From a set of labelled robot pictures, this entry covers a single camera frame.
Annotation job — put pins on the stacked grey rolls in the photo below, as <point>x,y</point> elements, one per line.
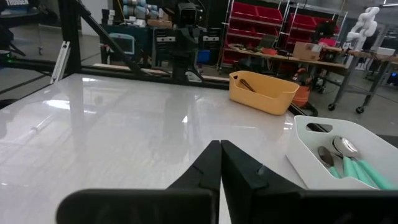
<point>136,9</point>

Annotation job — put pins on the white plastic bin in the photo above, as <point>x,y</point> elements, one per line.
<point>308,171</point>

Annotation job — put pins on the black Trossen-labelled equipment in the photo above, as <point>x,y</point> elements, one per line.
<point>15,18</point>

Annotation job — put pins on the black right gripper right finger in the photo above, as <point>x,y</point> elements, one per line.
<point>264,199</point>

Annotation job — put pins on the red storage bin rack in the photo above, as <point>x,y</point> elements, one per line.
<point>258,21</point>

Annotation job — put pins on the light blue framed monitor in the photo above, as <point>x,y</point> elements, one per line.
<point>122,43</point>

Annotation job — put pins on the orange plastic bin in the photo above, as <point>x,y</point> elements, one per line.
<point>267,96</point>

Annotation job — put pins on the brown cardboard box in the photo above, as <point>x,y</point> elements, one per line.
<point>306,51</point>

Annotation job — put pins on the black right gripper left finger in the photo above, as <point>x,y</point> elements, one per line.
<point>186,202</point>

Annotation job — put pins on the wooden workbench on casters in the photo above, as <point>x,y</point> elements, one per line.
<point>335,63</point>

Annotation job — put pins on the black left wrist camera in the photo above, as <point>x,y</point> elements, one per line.
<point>188,14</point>

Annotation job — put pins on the blue plastic bin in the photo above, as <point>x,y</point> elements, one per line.
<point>203,56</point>

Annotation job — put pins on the silver aluminium extrusion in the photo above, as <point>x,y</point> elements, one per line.
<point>60,62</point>

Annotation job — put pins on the orange vacuum cleaner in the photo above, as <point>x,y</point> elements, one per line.
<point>301,93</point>

